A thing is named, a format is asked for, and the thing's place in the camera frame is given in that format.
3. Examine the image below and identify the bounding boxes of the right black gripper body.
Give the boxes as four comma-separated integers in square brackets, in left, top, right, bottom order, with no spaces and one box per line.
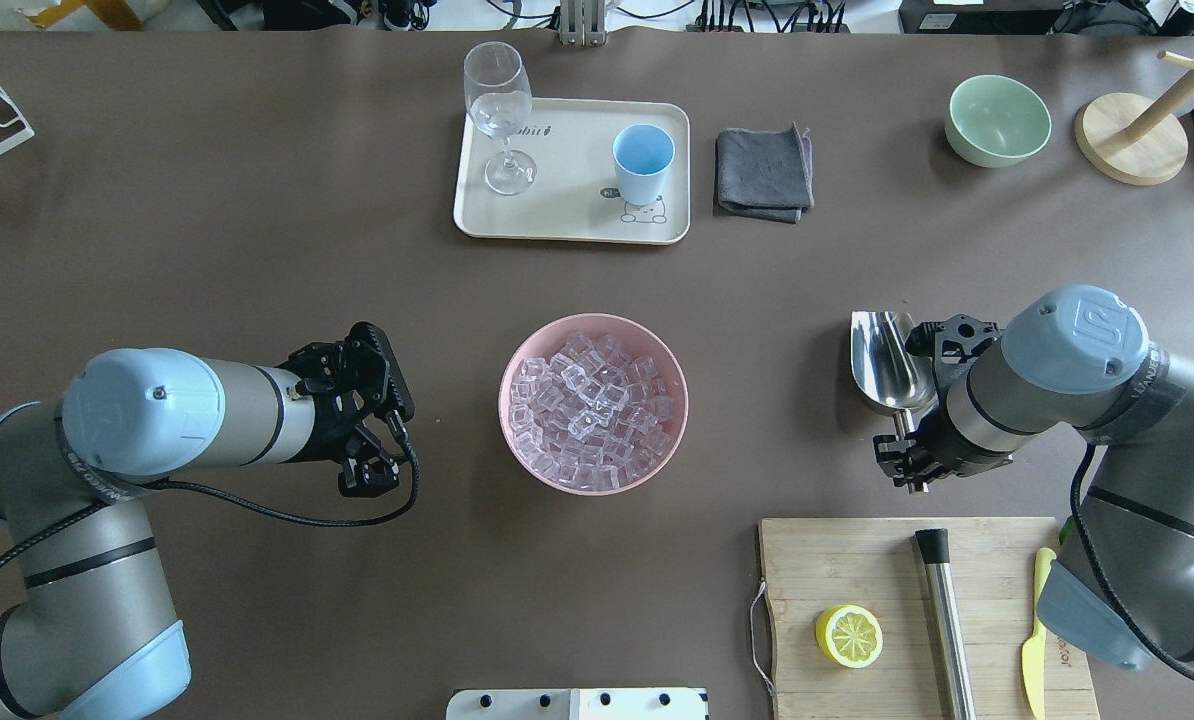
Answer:
[873,314,1013,491]

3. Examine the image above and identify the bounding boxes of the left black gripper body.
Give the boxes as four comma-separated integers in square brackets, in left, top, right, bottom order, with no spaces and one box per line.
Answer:
[278,322,416,498]

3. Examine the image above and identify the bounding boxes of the steel ice scoop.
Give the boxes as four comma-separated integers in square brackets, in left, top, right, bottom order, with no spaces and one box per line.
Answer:
[850,310,937,493]

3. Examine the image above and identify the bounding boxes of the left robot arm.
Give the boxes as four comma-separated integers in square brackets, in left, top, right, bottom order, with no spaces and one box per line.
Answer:
[0,322,420,719]

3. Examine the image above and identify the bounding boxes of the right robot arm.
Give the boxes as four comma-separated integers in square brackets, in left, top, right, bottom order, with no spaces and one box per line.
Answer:
[873,284,1194,681]

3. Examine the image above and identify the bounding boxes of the pink bowl of ice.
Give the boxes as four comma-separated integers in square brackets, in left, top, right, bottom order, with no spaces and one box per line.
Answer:
[498,313,689,496]

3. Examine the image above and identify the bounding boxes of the blue cup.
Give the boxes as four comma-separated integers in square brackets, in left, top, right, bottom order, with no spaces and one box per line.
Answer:
[613,124,676,207]

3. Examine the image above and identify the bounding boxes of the steel muddler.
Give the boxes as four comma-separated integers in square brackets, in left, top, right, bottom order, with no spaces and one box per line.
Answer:
[913,528,978,719]

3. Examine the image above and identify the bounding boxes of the wooden cutting board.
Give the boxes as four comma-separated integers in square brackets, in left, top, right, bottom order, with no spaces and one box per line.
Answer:
[758,518,1058,719]

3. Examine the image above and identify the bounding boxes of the half lemon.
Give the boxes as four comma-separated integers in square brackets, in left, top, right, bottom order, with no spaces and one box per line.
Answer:
[816,603,884,669]

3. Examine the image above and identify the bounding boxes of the yellow plastic knife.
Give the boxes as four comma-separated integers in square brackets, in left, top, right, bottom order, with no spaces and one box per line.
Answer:
[1018,546,1057,719]

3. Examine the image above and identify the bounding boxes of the cream serving tray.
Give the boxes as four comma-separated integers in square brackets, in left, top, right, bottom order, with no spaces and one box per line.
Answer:
[453,97,690,245]

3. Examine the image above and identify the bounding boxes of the grey folded cloth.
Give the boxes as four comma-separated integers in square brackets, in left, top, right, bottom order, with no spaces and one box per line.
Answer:
[716,127,816,224]

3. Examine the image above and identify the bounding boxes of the clear wine glass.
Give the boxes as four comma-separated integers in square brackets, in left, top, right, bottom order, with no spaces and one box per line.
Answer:
[463,41,537,196]

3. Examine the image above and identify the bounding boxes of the green bowl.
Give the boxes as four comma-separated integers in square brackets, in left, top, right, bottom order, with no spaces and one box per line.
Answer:
[944,76,1051,170]

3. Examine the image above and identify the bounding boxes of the wooden mug tree stand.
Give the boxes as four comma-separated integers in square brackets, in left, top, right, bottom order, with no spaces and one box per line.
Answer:
[1073,50,1194,186]

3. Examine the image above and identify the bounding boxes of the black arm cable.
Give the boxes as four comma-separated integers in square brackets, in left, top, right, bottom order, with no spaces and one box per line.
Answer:
[0,416,421,607]

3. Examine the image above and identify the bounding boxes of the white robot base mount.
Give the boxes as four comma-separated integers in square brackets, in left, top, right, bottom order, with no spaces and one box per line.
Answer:
[445,687,710,719]

